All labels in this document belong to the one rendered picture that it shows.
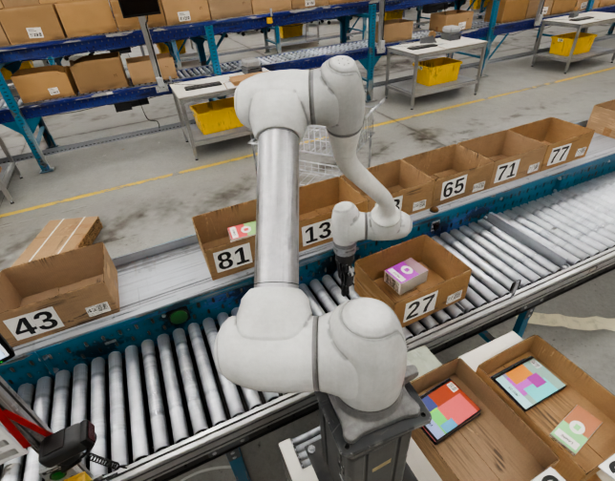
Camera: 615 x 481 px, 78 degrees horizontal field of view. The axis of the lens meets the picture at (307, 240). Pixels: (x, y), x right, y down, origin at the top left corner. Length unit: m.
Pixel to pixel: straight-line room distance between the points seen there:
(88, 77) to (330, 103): 4.91
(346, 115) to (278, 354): 0.59
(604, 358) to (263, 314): 2.40
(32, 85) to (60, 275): 4.04
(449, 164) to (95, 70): 4.44
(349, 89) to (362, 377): 0.64
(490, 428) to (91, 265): 1.69
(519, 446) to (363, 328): 0.85
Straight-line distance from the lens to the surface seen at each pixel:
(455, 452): 1.40
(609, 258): 2.34
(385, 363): 0.76
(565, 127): 3.01
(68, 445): 1.20
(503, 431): 1.48
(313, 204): 2.05
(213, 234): 1.94
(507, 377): 1.56
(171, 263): 1.90
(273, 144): 0.92
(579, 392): 1.66
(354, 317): 0.74
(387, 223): 1.35
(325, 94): 0.96
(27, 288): 2.04
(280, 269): 0.82
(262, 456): 2.21
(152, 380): 1.64
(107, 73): 5.68
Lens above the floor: 2.00
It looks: 37 degrees down
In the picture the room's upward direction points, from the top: 5 degrees counter-clockwise
